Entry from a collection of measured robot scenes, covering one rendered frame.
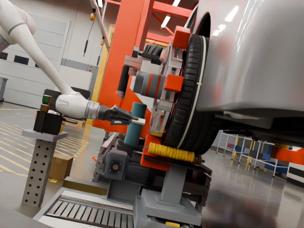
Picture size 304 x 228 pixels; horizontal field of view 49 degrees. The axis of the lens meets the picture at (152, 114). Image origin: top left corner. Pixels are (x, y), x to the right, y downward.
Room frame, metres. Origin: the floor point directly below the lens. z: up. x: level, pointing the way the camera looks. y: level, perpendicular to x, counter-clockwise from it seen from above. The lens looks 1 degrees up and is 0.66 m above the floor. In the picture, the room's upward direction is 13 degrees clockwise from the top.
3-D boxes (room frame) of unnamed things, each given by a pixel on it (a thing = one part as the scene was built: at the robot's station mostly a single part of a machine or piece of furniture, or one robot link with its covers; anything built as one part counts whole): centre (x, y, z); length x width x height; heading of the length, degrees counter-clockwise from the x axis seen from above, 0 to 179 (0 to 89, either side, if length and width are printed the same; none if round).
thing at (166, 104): (1.89, -0.04, 0.85); 0.54 x 0.07 x 0.54; 4
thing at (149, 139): (1.90, -0.08, 0.48); 0.16 x 0.12 x 0.17; 94
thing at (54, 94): (10.27, 2.69, 0.55); 1.40 x 0.80 x 1.09; 94
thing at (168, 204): (1.91, -0.21, 0.32); 0.40 x 0.30 x 0.28; 4
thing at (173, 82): (1.58, -0.07, 0.85); 0.09 x 0.08 x 0.07; 4
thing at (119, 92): (1.71, 0.18, 0.83); 0.04 x 0.04 x 0.16
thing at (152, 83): (1.89, 0.03, 0.85); 0.21 x 0.14 x 0.14; 94
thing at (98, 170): (3.66, -0.03, 0.14); 2.47 x 0.85 x 0.27; 4
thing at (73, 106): (1.67, 0.40, 0.64); 0.16 x 0.13 x 0.11; 94
